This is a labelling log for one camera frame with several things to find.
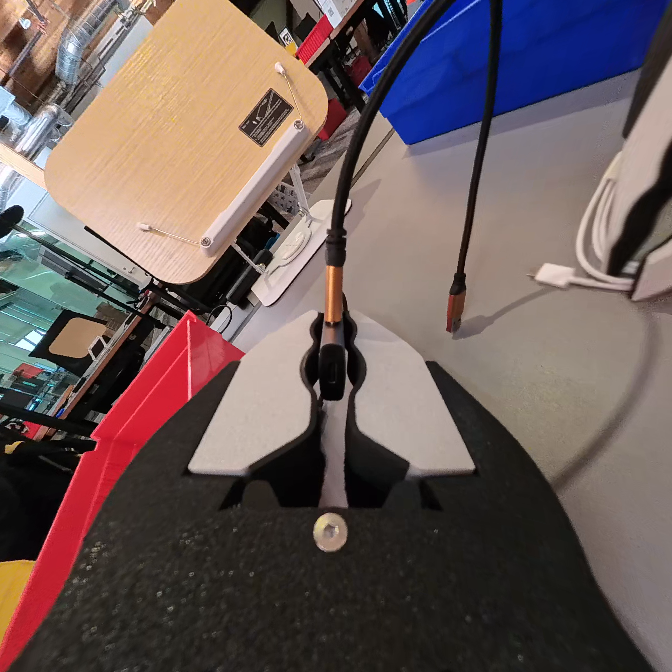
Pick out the black power supply brick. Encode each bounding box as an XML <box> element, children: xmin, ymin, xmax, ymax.
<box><xmin>230</xmin><ymin>249</ymin><xmax>274</xmax><ymax>312</ymax></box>

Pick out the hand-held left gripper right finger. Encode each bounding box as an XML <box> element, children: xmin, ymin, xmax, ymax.
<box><xmin>344</xmin><ymin>310</ymin><xmax>476</xmax><ymax>507</ymax></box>

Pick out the black cable with orange plugs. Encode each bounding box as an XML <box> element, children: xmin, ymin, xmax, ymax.
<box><xmin>316</xmin><ymin>0</ymin><xmax>504</xmax><ymax>404</ymax></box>

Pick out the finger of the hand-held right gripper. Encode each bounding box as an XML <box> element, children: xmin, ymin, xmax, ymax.
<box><xmin>608</xmin><ymin>0</ymin><xmax>672</xmax><ymax>276</ymax></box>
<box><xmin>631</xmin><ymin>246</ymin><xmax>672</xmax><ymax>303</ymax></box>

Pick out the silver ventilation duct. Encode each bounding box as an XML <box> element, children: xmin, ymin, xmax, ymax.
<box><xmin>55</xmin><ymin>0</ymin><xmax>132</xmax><ymax>79</ymax></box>

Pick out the red plastic bin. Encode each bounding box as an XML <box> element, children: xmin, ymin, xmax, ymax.
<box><xmin>0</xmin><ymin>310</ymin><xmax>246</xmax><ymax>672</ymax></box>

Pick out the yellow plastic bin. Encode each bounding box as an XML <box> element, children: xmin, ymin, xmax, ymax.
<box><xmin>0</xmin><ymin>561</ymin><xmax>36</xmax><ymax>631</ymax></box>

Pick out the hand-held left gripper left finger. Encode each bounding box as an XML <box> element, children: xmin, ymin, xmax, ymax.
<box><xmin>187</xmin><ymin>310</ymin><xmax>326</xmax><ymax>507</ymax></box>

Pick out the white charging cable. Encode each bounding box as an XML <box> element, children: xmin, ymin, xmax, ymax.
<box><xmin>526</xmin><ymin>149</ymin><xmax>638</xmax><ymax>294</ymax></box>

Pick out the blue plastic bin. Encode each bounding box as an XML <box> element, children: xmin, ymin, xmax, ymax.
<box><xmin>367</xmin><ymin>0</ymin><xmax>672</xmax><ymax>145</ymax></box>

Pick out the red storage crate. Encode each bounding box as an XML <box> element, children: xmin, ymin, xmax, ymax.
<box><xmin>295</xmin><ymin>15</ymin><xmax>337</xmax><ymax>65</ymax></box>

